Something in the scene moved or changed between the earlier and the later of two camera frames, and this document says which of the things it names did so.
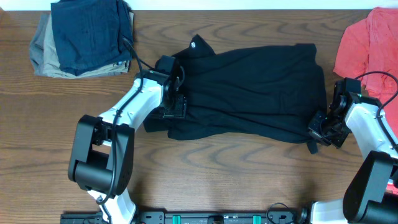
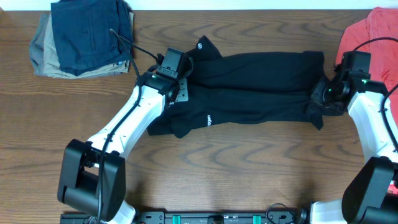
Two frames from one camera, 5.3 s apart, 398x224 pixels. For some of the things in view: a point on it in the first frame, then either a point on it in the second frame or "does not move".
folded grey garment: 37,44 does not move
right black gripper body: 319,129 → 319,94
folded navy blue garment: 89,34 does not move
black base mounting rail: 163,217 does not move
